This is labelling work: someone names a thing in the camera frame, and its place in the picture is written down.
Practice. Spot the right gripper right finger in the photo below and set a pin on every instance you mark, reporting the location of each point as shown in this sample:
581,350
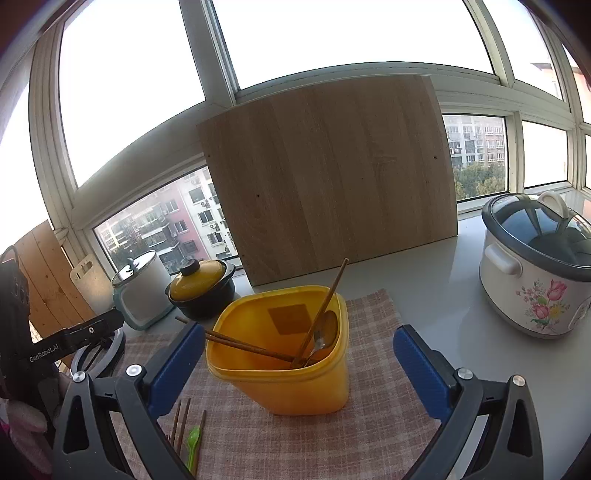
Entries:
429,372

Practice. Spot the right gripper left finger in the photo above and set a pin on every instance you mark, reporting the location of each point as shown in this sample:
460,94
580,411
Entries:
169,369

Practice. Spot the brown wooden chopstick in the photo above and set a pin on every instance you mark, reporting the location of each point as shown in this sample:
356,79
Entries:
172,437

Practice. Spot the green plastic spoon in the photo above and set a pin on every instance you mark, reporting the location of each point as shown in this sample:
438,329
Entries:
190,442

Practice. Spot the steel spoon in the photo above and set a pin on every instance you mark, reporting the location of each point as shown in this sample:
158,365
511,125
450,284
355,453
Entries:
325,336

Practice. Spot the yellow plastic utensil holder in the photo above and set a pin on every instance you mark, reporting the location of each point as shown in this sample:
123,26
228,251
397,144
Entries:
277,321

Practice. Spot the left hand pink glove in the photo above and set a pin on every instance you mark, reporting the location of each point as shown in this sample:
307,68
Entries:
26,426

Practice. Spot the slatted wooden board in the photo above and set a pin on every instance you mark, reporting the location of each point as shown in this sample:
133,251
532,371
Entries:
55,302

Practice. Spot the pink plaid table cloth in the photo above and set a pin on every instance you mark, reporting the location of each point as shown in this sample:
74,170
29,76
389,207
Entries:
378,434

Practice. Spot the white cutting board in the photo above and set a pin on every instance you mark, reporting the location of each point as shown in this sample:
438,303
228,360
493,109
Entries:
93,284

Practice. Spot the white teal electric cooker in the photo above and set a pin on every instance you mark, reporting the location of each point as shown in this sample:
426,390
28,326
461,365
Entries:
139,291

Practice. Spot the black pot yellow lid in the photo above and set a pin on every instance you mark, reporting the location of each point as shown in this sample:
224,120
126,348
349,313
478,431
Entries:
202,289

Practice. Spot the floral white slow cooker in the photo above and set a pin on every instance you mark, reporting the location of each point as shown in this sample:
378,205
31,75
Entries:
535,267

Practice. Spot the large wooden board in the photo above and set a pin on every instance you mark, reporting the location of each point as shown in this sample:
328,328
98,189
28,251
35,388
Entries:
345,170

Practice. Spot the white ring light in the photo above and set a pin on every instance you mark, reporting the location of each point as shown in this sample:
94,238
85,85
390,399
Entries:
99,358

